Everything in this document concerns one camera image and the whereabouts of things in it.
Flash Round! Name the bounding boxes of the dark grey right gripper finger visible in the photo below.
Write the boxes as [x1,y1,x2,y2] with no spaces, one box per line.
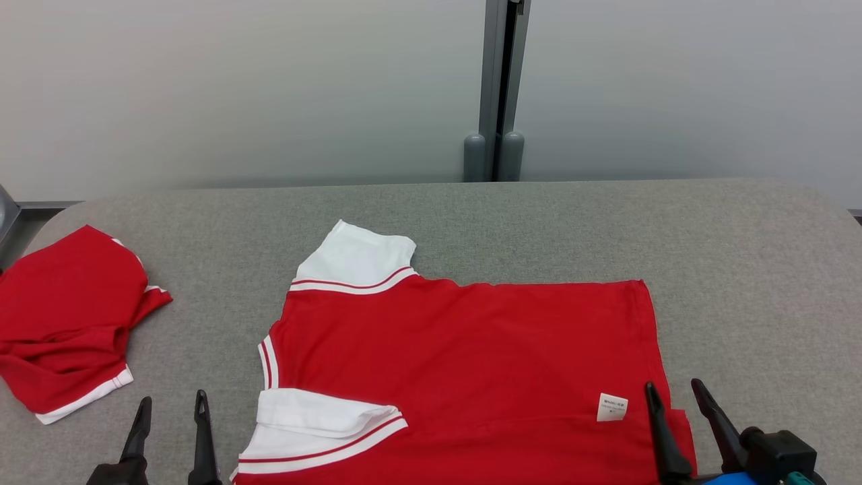
[690,378,748,474]
[644,381,696,484]

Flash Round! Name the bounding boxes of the blue banded right gripper body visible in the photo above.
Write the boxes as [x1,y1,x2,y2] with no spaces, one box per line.
[692,472,765,485]

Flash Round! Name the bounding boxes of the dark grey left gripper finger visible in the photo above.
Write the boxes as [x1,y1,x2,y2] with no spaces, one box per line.
[120,395,153,467]
[187,389,223,485]

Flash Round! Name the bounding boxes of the red shorts with white hem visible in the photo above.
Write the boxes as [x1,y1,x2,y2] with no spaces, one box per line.
[0,224,173,425]

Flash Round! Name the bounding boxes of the red jersey with white sleeves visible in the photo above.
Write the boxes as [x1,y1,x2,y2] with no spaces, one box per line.
[231,219,698,485]

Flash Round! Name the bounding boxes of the grey partition end post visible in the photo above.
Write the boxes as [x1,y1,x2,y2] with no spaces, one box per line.
[0,183,21,238]

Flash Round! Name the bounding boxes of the grey post pair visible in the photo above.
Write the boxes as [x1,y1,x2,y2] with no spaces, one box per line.
[463,0,507,183]

